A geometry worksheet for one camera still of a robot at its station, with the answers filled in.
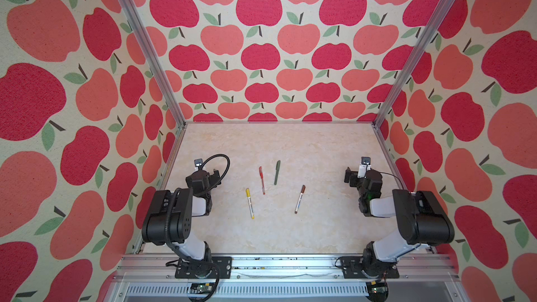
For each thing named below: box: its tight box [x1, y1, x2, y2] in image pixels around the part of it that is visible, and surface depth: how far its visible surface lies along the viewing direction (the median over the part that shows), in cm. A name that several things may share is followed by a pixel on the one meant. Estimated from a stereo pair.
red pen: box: [258, 165, 266, 196], surface depth 101 cm
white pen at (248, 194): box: [245, 188, 256, 220], surface depth 92 cm
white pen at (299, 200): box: [294, 184, 307, 215], surface depth 92 cm
